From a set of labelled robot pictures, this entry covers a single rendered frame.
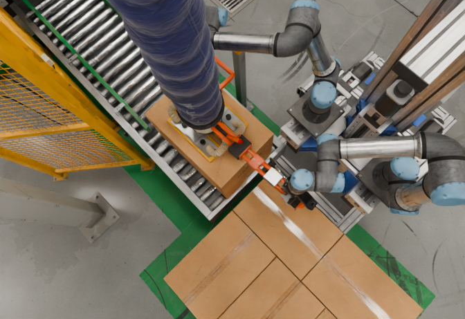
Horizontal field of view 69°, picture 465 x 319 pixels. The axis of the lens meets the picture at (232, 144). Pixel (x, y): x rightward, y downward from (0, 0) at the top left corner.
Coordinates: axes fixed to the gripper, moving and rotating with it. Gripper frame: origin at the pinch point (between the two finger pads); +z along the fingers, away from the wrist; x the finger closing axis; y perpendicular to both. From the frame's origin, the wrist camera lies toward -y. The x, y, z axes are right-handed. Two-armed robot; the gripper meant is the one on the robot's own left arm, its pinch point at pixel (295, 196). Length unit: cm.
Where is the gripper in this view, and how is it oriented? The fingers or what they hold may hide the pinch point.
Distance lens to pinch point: 160.6
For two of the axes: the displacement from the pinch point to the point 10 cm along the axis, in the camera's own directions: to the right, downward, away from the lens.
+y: -7.2, -6.5, 2.5
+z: 0.6, 2.9, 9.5
